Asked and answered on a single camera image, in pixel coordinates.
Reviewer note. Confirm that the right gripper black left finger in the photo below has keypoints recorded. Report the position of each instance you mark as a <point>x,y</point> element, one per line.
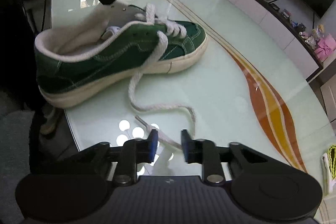
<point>83,182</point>

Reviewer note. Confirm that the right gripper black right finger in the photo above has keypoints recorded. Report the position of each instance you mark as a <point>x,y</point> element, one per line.
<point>257,183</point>

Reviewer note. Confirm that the white shoelace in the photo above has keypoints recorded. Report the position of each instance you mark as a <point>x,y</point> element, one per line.
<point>153,64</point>

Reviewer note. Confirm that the green canvas sneaker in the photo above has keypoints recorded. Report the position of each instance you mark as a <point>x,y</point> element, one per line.
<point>77,61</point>

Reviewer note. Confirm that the yellow white folded cloth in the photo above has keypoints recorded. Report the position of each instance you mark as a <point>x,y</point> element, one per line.
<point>328,164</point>

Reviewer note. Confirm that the white TV cabinet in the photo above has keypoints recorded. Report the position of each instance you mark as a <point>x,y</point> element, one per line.
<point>283,34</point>

